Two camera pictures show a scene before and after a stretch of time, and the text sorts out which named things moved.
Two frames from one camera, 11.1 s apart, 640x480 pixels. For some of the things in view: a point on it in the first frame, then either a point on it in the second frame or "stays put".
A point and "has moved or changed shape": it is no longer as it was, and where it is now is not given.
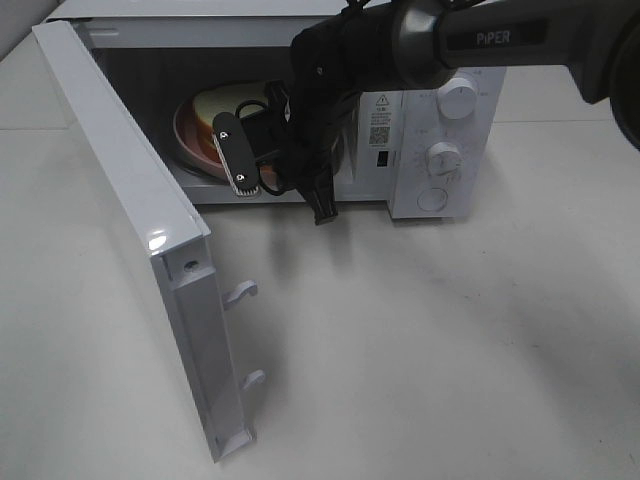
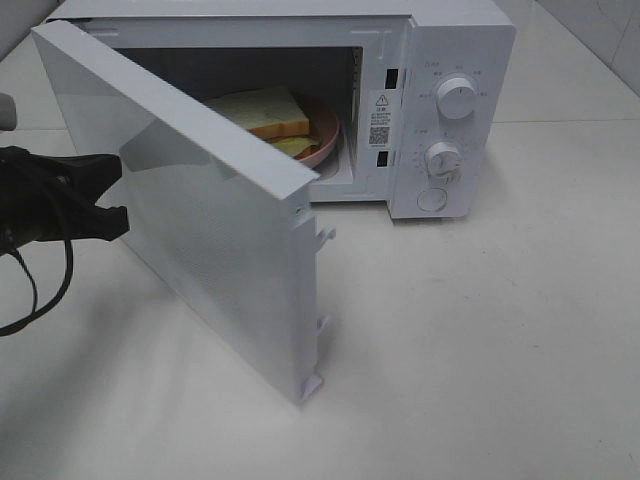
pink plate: x=212 y=167 has moved or changed shape
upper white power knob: x=457 y=97 stays put
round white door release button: x=432 y=199 stays put
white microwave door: x=177 y=232 has moved or changed shape
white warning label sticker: x=383 y=119 stays put
